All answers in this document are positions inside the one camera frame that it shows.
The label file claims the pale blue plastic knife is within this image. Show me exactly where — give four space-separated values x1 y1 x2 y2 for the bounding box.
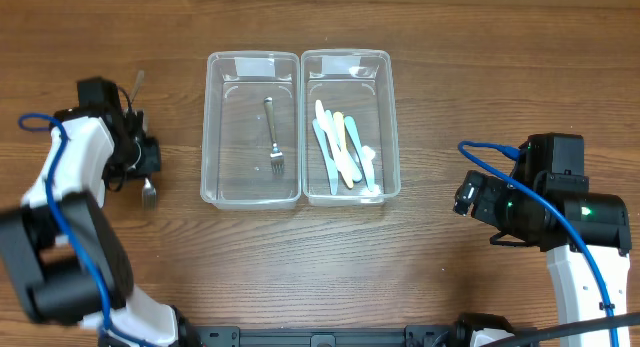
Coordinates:
344 116 375 192

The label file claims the clear plastic container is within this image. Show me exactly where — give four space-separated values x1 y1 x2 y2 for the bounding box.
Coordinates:
301 49 401 207
200 51 301 210

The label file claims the black handled metal fork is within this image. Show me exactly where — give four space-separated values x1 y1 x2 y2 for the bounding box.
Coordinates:
142 116 158 210

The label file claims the white plastic utensil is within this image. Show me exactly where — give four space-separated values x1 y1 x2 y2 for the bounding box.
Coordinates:
315 100 345 172

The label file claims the right clear plastic container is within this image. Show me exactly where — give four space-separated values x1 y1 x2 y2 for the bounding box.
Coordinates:
301 49 401 207

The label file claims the black cable bottom right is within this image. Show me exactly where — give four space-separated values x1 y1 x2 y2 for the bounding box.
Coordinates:
479 311 640 347

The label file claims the right blue cable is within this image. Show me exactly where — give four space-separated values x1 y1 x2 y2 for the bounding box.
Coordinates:
457 140 621 347

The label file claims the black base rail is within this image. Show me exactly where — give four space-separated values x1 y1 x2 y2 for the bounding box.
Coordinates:
174 311 511 347

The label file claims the yellow plastic knife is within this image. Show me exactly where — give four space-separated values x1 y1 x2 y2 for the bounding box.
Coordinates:
333 111 354 189

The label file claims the metal utensil handle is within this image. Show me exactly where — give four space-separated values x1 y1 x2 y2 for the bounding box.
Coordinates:
129 70 145 102

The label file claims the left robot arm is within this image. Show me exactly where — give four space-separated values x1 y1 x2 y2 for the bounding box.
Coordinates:
1 104 201 346

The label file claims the left blue cable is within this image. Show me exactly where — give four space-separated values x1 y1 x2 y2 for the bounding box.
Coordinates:
17 112 151 347

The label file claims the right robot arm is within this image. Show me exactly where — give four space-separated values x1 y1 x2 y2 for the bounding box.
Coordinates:
454 171 639 346

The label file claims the light blue plastic knife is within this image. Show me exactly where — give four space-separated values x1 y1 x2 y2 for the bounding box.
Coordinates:
312 119 338 196

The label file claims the blue cable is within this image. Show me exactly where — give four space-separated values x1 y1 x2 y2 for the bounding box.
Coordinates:
457 140 621 347
17 112 151 347

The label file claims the left clear plastic container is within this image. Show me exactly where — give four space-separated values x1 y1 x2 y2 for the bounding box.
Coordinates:
200 51 301 210

